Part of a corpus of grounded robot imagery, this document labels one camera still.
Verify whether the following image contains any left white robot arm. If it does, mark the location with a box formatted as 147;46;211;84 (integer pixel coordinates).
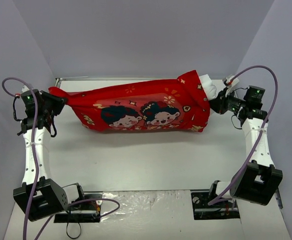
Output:
13;89;87;222

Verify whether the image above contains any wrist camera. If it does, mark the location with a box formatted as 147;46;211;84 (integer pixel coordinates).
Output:
222;75;240;91
20;85;32;98

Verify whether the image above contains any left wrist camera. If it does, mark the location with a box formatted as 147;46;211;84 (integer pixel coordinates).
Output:
20;85;32;98

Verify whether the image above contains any thin black cable loop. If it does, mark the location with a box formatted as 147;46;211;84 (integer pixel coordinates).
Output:
65;212;83;239

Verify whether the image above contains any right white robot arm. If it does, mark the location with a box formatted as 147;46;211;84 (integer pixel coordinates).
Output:
207;86;283;207

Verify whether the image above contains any white pillow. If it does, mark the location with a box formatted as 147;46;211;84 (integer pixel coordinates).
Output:
199;74;217;101

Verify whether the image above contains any red printed pillowcase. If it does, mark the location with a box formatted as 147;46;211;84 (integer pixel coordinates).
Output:
49;70;210;132

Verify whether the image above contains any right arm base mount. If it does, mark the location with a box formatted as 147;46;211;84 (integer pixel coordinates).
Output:
191;190;240;221

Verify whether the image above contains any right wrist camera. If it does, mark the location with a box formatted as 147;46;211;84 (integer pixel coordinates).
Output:
222;75;240;91

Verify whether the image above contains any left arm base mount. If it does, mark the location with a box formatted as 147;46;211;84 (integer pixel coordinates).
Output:
53;202;101;224

